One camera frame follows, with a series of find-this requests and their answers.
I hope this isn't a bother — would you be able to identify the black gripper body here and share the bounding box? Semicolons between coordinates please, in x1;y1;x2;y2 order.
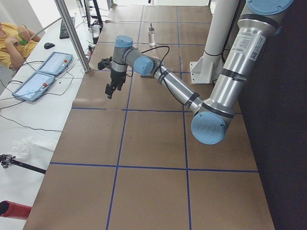
110;69;127;88

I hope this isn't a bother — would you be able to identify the clear glass sauce bottle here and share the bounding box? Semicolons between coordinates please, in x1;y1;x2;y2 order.
148;23;156;47

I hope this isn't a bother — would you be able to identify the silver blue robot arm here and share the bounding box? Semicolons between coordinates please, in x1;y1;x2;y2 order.
98;0;292;145

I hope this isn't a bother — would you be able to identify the silver digital kitchen scale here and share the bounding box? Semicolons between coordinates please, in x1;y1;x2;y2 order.
140;75;154;79

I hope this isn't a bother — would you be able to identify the black clamp stand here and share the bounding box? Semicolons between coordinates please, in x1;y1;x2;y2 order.
83;0;103;44

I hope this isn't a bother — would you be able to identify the upper blue teach pendant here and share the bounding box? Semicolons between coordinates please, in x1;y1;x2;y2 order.
37;51;73;76

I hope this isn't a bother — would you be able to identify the blue teach pendant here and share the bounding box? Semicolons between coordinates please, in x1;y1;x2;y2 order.
37;51;73;76
12;71;55;102

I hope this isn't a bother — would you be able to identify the black keyboard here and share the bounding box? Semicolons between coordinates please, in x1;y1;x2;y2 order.
59;20;70;39

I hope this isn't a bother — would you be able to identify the lower blue teach pendant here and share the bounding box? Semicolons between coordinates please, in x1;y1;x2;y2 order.
12;71;55;102

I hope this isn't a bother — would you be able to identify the black computer mouse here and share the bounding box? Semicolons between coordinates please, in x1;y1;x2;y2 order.
44;42;55;49

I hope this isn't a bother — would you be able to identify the white crumpled plastic bag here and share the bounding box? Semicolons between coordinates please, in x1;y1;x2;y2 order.
8;135;57;163

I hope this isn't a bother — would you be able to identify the person in yellow shirt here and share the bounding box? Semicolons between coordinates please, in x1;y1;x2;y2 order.
0;23;41;70

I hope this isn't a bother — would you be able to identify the red cylinder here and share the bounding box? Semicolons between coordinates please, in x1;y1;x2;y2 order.
0;200;32;220

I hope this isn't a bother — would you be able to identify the black camera cable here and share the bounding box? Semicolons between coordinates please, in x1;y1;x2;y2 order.
125;45;171;78

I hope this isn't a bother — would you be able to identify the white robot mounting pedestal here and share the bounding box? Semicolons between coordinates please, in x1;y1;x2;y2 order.
189;0;239;84

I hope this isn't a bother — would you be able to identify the aluminium frame post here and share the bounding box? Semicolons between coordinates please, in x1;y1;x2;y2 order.
54;0;91;73

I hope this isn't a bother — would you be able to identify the black camera tripod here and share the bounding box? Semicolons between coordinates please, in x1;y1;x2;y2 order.
0;154;46;174

